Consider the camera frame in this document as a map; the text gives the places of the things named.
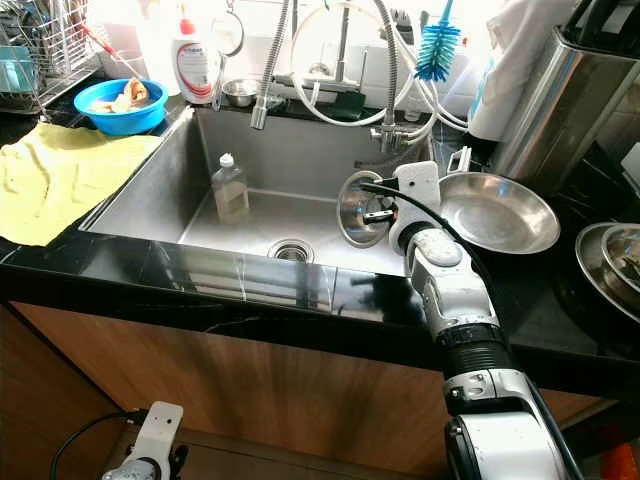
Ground large steel plate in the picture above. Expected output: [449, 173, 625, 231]
[437, 171, 562, 256]
[574, 221, 640, 323]

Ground round sink drain strainer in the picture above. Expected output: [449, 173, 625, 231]
[268, 238, 316, 264]

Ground stainless steel sink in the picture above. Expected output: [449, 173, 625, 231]
[85, 105, 421, 276]

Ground dark green sponge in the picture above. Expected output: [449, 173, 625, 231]
[336, 90, 371, 117]

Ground clear plastic bottle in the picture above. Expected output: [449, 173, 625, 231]
[211, 152, 251, 225]

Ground chrome spring neck faucet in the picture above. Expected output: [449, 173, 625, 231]
[250, 0, 441, 161]

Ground thin chrome water tap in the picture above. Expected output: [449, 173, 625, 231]
[300, 5, 366, 93]

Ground blue bottle brush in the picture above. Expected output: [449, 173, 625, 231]
[413, 0, 461, 83]

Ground small steel cup bowl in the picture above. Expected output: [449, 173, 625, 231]
[221, 78, 264, 108]

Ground stainless steel knife block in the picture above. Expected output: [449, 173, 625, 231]
[488, 22, 619, 186]

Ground white plastic jug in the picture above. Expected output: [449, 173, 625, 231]
[465, 0, 581, 141]

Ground wooden cabinet front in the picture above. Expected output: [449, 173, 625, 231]
[0, 305, 611, 480]

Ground white dish soap pump bottle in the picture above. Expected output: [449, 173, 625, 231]
[170, 5, 223, 105]

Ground round metal hanging strainer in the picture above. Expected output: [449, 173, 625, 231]
[208, 0, 246, 58]

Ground blue plastic bowl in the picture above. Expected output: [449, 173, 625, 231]
[73, 78, 169, 137]

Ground brown food scraps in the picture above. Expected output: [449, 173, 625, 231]
[90, 78, 151, 115]

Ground teal plastic container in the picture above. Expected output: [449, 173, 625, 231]
[0, 45, 39, 96]

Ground yellow cloth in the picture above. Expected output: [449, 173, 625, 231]
[0, 122, 164, 247]

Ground red white thin stick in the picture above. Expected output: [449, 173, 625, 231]
[82, 25, 131, 73]

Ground red plastic item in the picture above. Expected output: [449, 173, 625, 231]
[600, 425, 640, 480]

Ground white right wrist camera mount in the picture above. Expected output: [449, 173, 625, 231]
[390, 160, 443, 233]

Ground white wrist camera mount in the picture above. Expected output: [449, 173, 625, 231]
[122, 401, 186, 480]
[390, 160, 443, 233]

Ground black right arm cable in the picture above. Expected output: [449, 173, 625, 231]
[360, 180, 511, 321]

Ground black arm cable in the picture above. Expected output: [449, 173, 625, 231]
[50, 408, 151, 480]
[360, 180, 511, 321]

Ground white plastic handle frame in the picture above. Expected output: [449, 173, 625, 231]
[448, 146, 473, 173]

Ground white flexible hose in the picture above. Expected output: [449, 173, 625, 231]
[285, 5, 401, 126]
[395, 40, 469, 131]

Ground black knife handles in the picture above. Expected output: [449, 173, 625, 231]
[560, 0, 640, 51]

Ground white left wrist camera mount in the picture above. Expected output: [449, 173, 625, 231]
[122, 401, 186, 480]

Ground silver wire dish rack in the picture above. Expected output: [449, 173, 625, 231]
[0, 0, 101, 116]

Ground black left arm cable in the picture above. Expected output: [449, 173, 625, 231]
[50, 408, 151, 480]

